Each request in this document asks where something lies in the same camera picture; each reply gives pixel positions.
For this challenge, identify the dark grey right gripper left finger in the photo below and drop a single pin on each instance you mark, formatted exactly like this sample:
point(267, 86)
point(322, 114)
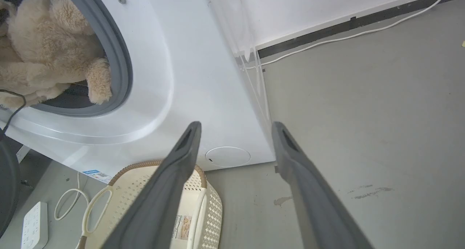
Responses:
point(163, 198)

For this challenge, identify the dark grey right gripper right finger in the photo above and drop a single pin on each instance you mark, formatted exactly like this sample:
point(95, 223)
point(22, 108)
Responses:
point(312, 201)

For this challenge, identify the beige plush teddy bear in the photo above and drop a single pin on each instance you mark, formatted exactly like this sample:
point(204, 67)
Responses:
point(47, 49)

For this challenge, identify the cream perforated laundry basket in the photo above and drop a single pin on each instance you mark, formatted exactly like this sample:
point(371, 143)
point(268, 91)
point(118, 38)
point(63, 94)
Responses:
point(156, 212)

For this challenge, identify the white front-load washing machine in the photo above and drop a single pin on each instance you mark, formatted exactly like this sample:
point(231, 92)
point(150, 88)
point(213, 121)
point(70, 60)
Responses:
point(174, 78)

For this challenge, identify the white power strip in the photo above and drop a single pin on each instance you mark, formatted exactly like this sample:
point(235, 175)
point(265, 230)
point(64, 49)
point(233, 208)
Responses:
point(35, 226)

